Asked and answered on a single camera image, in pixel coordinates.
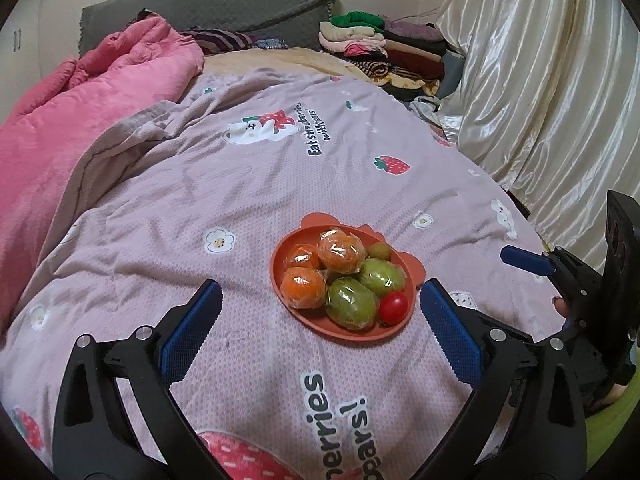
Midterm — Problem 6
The pink quilt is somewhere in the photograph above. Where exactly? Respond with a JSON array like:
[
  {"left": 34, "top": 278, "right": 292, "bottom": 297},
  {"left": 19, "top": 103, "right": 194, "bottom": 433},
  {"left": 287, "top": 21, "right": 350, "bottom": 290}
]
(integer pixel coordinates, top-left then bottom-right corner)
[{"left": 0, "top": 15, "right": 206, "bottom": 331}]

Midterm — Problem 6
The green fruit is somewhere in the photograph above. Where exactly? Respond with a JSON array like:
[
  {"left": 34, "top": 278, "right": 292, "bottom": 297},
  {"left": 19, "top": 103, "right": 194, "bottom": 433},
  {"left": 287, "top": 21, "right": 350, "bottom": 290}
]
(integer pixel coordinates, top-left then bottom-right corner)
[
  {"left": 357, "top": 257, "right": 406, "bottom": 297},
  {"left": 325, "top": 276, "right": 380, "bottom": 332}
]

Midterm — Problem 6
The lime green garment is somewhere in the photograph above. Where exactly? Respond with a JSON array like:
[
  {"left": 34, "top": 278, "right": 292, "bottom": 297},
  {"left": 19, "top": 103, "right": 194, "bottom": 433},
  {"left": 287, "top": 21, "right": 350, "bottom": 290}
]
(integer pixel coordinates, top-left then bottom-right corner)
[{"left": 582, "top": 400, "right": 640, "bottom": 471}]

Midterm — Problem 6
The dark striped cloth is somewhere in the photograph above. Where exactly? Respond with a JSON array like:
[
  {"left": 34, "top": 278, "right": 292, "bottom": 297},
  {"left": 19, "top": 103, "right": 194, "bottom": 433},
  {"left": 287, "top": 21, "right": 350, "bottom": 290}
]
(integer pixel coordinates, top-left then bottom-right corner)
[{"left": 177, "top": 27, "right": 258, "bottom": 56}]

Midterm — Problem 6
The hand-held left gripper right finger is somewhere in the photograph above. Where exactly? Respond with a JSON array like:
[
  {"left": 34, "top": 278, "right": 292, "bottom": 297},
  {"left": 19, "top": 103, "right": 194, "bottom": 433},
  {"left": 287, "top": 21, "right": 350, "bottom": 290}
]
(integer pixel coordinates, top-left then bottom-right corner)
[{"left": 419, "top": 279, "right": 588, "bottom": 480}]

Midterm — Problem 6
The beige bed sheet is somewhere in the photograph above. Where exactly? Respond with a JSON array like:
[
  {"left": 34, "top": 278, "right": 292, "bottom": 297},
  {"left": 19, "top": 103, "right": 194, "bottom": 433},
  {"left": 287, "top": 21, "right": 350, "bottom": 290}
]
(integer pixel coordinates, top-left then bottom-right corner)
[{"left": 200, "top": 47, "right": 361, "bottom": 83}]

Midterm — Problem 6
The white crumpled cloth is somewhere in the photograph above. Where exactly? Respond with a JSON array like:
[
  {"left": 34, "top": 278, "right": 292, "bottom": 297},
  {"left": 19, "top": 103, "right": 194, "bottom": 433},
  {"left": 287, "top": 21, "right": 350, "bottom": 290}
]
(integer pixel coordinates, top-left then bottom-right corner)
[{"left": 410, "top": 96, "right": 453, "bottom": 123}]

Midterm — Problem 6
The white glossy wardrobe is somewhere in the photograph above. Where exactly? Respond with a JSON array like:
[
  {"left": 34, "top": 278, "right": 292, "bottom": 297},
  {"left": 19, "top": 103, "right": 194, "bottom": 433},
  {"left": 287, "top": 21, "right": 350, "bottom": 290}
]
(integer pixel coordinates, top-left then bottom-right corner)
[{"left": 0, "top": 5, "right": 46, "bottom": 76}]

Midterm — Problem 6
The cream satin curtain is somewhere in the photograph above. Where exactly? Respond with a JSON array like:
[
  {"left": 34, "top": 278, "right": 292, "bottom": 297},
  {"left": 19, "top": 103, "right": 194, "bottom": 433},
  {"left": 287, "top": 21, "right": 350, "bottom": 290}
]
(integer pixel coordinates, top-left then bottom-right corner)
[{"left": 435, "top": 0, "right": 640, "bottom": 281}]

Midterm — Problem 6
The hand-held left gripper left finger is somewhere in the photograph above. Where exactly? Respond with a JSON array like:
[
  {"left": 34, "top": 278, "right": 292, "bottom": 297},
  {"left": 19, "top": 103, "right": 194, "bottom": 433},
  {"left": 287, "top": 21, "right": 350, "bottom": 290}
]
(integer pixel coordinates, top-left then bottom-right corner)
[{"left": 52, "top": 280, "right": 223, "bottom": 480}]

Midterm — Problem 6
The strawberry printed blanket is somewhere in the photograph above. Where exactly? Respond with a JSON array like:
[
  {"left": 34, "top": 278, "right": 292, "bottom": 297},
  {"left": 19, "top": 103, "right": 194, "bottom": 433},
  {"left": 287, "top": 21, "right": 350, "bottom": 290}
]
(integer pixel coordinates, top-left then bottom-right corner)
[{"left": 0, "top": 72, "right": 571, "bottom": 480}]

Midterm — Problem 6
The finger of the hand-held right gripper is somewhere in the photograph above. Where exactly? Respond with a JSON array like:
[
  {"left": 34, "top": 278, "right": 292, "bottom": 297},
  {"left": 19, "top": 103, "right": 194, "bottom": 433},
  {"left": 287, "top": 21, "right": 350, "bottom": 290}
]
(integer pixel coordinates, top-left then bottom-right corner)
[{"left": 500, "top": 244, "right": 603, "bottom": 312}]

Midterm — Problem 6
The pile of folded clothes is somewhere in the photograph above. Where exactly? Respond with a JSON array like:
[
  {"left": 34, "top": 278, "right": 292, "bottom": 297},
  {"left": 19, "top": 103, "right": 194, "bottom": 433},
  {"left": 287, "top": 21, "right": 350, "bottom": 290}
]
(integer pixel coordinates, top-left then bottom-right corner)
[{"left": 318, "top": 10, "right": 448, "bottom": 103}]

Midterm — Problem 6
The grey padded headboard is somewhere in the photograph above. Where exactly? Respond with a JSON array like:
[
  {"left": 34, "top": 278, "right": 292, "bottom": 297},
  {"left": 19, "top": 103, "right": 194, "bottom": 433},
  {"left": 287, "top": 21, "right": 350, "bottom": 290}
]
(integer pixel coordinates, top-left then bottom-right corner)
[{"left": 80, "top": 0, "right": 341, "bottom": 58}]

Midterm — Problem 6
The orange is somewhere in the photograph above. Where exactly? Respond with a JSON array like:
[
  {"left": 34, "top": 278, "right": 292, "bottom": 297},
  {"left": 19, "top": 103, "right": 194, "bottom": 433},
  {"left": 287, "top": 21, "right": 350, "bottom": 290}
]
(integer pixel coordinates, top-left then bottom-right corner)
[
  {"left": 317, "top": 228, "right": 365, "bottom": 273},
  {"left": 284, "top": 242, "right": 323, "bottom": 272},
  {"left": 279, "top": 266, "right": 327, "bottom": 311}
]

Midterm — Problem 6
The red tomato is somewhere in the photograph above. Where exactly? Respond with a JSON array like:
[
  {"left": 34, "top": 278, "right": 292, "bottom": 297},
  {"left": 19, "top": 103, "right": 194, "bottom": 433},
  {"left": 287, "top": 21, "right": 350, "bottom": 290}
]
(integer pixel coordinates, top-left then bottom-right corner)
[{"left": 378, "top": 291, "right": 409, "bottom": 326}]

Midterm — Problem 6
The orange plastic bowl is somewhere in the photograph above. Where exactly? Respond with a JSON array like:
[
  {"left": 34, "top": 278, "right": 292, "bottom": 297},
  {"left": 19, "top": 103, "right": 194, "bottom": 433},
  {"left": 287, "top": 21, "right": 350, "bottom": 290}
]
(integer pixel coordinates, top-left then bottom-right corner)
[{"left": 270, "top": 212, "right": 426, "bottom": 343}]

